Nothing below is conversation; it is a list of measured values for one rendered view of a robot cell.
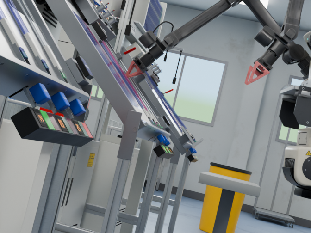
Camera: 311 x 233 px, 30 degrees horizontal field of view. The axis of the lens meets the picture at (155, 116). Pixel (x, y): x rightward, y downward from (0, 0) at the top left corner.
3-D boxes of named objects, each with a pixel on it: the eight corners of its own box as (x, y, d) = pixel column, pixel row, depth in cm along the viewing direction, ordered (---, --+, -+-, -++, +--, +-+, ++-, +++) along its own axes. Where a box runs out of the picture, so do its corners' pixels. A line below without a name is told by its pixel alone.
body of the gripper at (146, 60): (133, 58, 263) (146, 47, 262) (137, 62, 273) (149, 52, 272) (142, 69, 262) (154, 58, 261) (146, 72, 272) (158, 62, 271)
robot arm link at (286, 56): (311, 57, 272) (307, 59, 278) (297, 40, 273) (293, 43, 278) (297, 69, 271) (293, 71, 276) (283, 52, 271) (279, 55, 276)
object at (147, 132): (158, 144, 271) (171, 135, 271) (131, 135, 206) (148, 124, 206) (157, 141, 271) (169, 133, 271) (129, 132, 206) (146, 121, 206)
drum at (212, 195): (237, 236, 574) (251, 171, 577) (236, 240, 533) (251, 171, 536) (196, 225, 581) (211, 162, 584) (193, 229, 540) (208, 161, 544)
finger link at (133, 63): (120, 70, 265) (136, 57, 265) (123, 72, 273) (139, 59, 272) (129, 81, 264) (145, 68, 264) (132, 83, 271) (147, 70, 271)
